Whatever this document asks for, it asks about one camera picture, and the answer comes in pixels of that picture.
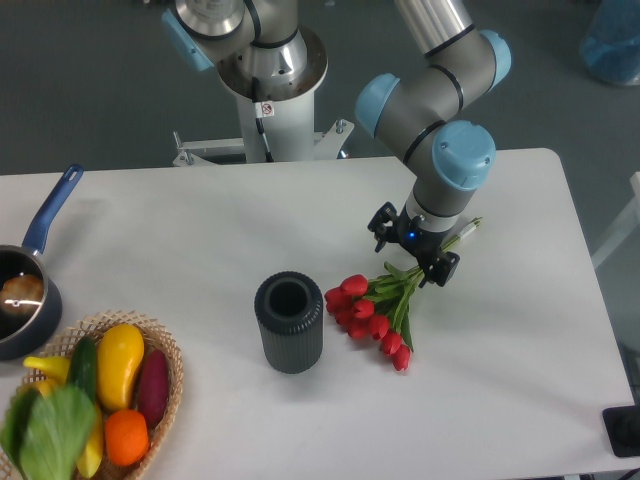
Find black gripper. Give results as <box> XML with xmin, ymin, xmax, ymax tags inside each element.
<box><xmin>367</xmin><ymin>202</ymin><xmax>460</xmax><ymax>287</ymax></box>

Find red tulip bouquet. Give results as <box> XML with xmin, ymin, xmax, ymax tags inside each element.
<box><xmin>324</xmin><ymin>216</ymin><xmax>484</xmax><ymax>373</ymax></box>

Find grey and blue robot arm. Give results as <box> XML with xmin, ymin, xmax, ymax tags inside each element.
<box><xmin>162</xmin><ymin>1</ymin><xmax>511</xmax><ymax>286</ymax></box>

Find dark grey ribbed vase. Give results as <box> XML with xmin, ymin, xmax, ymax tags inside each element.
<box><xmin>254</xmin><ymin>271</ymin><xmax>324</xmax><ymax>374</ymax></box>

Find woven wicker basket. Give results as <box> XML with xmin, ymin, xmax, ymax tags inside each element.
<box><xmin>36</xmin><ymin>311</ymin><xmax>184</xmax><ymax>479</ymax></box>

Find black device at edge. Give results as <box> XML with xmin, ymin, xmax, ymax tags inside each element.
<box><xmin>602</xmin><ymin>405</ymin><xmax>639</xmax><ymax>458</ymax></box>

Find blue translucent container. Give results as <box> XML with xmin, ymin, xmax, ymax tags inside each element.
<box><xmin>579</xmin><ymin>0</ymin><xmax>639</xmax><ymax>86</ymax></box>

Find purple sweet potato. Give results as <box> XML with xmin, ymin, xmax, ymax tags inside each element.
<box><xmin>137</xmin><ymin>349</ymin><xmax>169</xmax><ymax>428</ymax></box>

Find yellow squash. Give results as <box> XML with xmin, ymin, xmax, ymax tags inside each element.
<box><xmin>97</xmin><ymin>324</ymin><xmax>145</xmax><ymax>411</ymax></box>

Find orange fruit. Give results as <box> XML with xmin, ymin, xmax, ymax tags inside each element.
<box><xmin>104</xmin><ymin>409</ymin><xmax>150</xmax><ymax>467</ymax></box>

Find green cucumber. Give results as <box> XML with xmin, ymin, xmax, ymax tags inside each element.
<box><xmin>67</xmin><ymin>336</ymin><xmax>97</xmax><ymax>402</ymax></box>

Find yellow banana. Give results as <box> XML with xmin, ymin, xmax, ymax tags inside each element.
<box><xmin>24</xmin><ymin>357</ymin><xmax>103</xmax><ymax>479</ymax></box>

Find yellow bell pepper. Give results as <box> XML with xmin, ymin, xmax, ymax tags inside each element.
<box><xmin>19</xmin><ymin>378</ymin><xmax>60</xmax><ymax>398</ymax></box>

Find green bok choy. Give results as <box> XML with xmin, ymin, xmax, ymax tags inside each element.
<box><xmin>1</xmin><ymin>385</ymin><xmax>96</xmax><ymax>479</ymax></box>

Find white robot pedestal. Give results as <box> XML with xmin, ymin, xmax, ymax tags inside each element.
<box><xmin>173</xmin><ymin>26</ymin><xmax>354</xmax><ymax>166</ymax></box>

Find white frame at right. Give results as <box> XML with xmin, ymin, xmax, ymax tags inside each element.
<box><xmin>591</xmin><ymin>172</ymin><xmax>639</xmax><ymax>270</ymax></box>

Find black cable on pedestal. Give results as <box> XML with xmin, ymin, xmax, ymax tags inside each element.
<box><xmin>251</xmin><ymin>76</ymin><xmax>275</xmax><ymax>163</ymax></box>

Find blue handled saucepan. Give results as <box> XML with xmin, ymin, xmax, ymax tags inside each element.
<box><xmin>1</xmin><ymin>164</ymin><xmax>84</xmax><ymax>361</ymax></box>

